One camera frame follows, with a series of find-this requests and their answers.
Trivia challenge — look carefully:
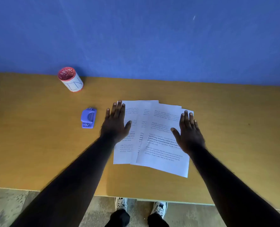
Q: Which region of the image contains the person's right hand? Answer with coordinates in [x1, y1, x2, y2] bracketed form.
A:
[170, 110, 206, 155]

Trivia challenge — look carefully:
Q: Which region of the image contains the person's left hand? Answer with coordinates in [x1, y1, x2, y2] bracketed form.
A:
[100, 100, 132, 146]

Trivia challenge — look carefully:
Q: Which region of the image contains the white printed paper sheet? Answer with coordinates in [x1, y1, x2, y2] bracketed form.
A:
[130, 101, 182, 166]
[136, 103, 194, 178]
[113, 100, 159, 165]

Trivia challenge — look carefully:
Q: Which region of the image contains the blue hole punch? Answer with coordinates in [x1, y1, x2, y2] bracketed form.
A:
[80, 108, 97, 129]

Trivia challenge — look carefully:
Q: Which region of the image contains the person's right forearm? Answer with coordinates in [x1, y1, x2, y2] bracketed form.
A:
[187, 145, 280, 227]

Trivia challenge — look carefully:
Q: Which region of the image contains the person's left forearm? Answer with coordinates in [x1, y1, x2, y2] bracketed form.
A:
[10, 136, 118, 227]

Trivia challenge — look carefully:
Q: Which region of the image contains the person's left white shoe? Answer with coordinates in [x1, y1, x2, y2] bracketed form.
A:
[114, 197, 128, 211]

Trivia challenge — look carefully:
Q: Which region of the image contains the person's white shoe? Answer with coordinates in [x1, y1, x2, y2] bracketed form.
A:
[151, 201, 168, 219]
[114, 197, 128, 211]

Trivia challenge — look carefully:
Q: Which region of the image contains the person's right white shoe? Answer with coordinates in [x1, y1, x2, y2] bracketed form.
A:
[151, 201, 168, 219]

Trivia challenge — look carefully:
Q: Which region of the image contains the person's right black trouser leg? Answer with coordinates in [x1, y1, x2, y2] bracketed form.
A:
[147, 213, 170, 227]

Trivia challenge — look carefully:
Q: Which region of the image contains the person's black trouser leg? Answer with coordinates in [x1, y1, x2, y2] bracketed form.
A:
[147, 213, 170, 227]
[104, 209, 131, 227]

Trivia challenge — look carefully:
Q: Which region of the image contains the person's left black trouser leg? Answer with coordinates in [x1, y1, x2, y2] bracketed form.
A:
[104, 209, 131, 227]

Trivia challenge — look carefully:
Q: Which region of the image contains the red cup with white label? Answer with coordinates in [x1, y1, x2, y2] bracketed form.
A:
[57, 67, 84, 93]

